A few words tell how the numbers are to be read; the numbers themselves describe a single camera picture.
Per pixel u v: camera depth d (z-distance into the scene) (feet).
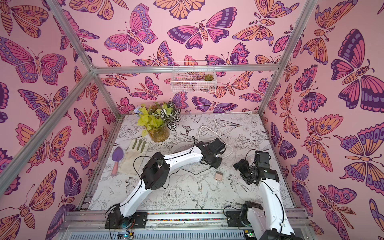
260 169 1.85
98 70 3.02
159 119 3.02
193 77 3.16
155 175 1.82
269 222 1.37
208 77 3.03
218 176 2.87
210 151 2.30
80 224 2.44
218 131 3.58
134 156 3.14
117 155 3.20
